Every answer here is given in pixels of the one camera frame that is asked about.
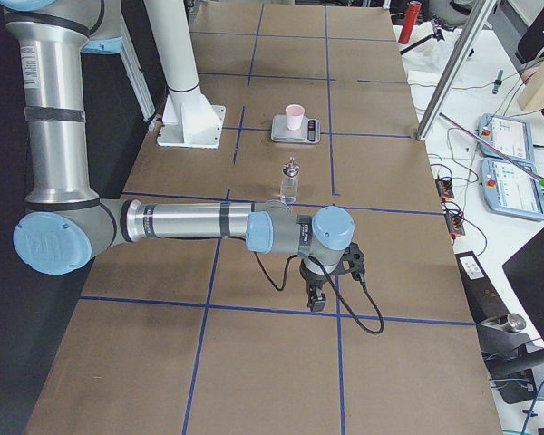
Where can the red cylinder bottle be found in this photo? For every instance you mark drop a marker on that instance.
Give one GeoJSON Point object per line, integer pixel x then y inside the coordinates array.
{"type": "Point", "coordinates": [410, 17]}

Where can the teach pendant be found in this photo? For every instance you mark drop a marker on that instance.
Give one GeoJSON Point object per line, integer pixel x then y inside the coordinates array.
{"type": "Point", "coordinates": [507, 135]}
{"type": "Point", "coordinates": [509, 191]}

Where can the silver digital kitchen scale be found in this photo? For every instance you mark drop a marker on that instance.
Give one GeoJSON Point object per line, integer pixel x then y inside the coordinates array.
{"type": "Point", "coordinates": [308, 133]}

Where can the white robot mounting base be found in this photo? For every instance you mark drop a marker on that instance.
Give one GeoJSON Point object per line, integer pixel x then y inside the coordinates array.
{"type": "Point", "coordinates": [188, 120]}

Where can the upper teach pendant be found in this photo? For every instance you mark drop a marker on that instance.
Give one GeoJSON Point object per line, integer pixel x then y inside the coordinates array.
{"type": "Point", "coordinates": [507, 135]}

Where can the clear glass sauce bottle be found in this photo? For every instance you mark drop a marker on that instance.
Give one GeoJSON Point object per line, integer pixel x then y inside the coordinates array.
{"type": "Point", "coordinates": [289, 181]}

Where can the pink paper cup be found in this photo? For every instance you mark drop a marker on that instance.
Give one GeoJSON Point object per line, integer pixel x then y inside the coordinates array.
{"type": "Point", "coordinates": [294, 116]}

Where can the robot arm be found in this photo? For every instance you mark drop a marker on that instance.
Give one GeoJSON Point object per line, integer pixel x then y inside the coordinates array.
{"type": "Point", "coordinates": [106, 33]}
{"type": "Point", "coordinates": [67, 223]}

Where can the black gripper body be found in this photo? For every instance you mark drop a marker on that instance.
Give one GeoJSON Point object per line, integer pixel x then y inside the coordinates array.
{"type": "Point", "coordinates": [313, 278]}

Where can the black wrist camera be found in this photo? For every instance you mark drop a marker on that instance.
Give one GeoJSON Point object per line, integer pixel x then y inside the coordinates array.
{"type": "Point", "coordinates": [352, 263]}

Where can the lower teach pendant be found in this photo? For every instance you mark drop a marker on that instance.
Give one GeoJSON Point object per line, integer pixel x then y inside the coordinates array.
{"type": "Point", "coordinates": [509, 191]}

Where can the black monitor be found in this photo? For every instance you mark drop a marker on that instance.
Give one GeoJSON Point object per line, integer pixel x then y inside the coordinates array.
{"type": "Point", "coordinates": [525, 272]}

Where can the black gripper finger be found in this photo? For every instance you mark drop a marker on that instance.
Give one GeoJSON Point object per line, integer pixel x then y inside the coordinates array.
{"type": "Point", "coordinates": [311, 296]}
{"type": "Point", "coordinates": [319, 300]}

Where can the aluminium frame post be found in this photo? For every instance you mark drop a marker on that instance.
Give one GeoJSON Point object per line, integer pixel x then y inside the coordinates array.
{"type": "Point", "coordinates": [461, 51]}

